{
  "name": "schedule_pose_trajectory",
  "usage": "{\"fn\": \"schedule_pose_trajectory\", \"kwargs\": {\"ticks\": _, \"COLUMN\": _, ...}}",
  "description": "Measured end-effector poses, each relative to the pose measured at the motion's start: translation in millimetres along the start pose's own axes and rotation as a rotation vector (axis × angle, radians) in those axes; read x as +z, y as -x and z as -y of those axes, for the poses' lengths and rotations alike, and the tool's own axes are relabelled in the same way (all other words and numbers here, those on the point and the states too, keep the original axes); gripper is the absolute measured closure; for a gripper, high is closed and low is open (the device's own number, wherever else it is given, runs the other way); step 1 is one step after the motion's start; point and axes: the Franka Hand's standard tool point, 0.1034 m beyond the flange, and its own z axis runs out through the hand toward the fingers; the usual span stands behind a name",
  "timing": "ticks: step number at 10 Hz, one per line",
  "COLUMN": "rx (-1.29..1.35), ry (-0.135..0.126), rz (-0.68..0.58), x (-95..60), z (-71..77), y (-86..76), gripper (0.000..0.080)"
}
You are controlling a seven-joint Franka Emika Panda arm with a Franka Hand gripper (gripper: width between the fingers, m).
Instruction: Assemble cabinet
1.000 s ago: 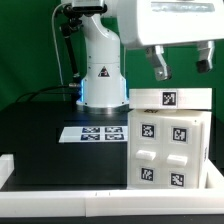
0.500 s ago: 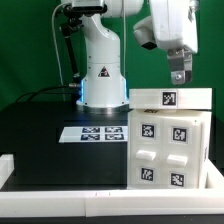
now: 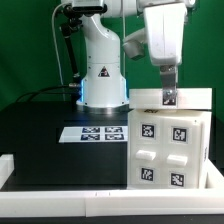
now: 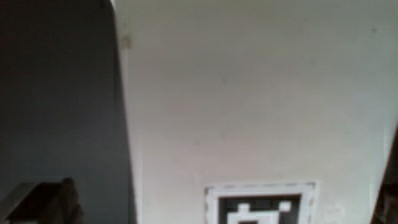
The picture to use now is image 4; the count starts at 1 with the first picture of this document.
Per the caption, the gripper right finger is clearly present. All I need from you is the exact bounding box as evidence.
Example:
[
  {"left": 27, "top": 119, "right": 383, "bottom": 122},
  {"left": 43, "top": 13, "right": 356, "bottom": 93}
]
[{"left": 370, "top": 133, "right": 398, "bottom": 224}]

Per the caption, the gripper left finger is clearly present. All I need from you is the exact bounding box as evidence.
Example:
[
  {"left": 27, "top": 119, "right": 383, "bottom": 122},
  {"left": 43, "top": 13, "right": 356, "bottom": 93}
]
[{"left": 0, "top": 178, "right": 86, "bottom": 224}]

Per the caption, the white cabinet top block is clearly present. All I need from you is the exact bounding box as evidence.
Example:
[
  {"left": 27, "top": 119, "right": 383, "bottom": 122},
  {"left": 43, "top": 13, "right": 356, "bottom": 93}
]
[{"left": 111, "top": 0, "right": 398, "bottom": 224}]

